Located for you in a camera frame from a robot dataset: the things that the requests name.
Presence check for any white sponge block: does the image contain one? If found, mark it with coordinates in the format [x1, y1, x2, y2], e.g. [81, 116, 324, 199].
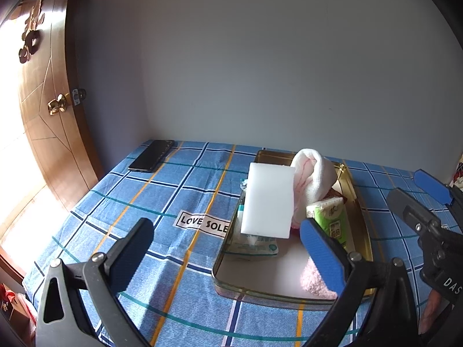
[239, 161, 297, 240]

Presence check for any wooden door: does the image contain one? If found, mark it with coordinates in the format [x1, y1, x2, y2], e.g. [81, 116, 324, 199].
[0, 0, 106, 283]

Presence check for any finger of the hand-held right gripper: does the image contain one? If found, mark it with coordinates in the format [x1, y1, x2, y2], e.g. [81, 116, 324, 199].
[386, 187, 441, 240]
[413, 168, 455, 205]

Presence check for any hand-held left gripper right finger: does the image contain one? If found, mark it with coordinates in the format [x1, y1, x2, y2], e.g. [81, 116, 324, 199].
[300, 219, 420, 347]

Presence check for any cotton swab packet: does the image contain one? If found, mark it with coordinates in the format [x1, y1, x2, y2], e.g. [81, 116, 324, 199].
[231, 179, 280, 257]

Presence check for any black smartphone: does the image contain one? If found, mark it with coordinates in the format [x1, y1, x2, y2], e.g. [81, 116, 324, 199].
[128, 139, 176, 173]

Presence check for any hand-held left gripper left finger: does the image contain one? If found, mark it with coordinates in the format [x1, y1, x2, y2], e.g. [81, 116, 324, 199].
[35, 218, 155, 347]

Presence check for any dark door ornament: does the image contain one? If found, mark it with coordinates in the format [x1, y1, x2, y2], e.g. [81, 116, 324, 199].
[18, 0, 46, 63]

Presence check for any brass door knob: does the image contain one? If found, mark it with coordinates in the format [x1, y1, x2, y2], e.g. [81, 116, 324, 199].
[47, 93, 71, 117]

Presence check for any person's right hand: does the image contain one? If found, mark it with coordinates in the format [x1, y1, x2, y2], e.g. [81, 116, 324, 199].
[419, 290, 452, 335]

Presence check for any door latch plate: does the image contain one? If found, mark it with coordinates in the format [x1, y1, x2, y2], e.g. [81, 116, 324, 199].
[71, 87, 88, 106]

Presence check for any pink fluffy sock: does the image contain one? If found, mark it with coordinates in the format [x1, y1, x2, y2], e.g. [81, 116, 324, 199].
[290, 148, 339, 230]
[300, 256, 338, 301]

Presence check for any plaid blanket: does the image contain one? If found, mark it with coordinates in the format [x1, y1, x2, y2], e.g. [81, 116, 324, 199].
[451, 152, 463, 190]

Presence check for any blue plaid bed sheet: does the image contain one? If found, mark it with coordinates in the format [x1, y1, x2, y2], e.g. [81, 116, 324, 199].
[22, 139, 463, 347]

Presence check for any gold metal tin box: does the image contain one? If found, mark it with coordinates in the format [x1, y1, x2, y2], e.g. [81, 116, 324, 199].
[212, 149, 374, 310]

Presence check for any green tissue packet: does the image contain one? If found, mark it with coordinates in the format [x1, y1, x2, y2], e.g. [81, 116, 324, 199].
[306, 199, 348, 252]

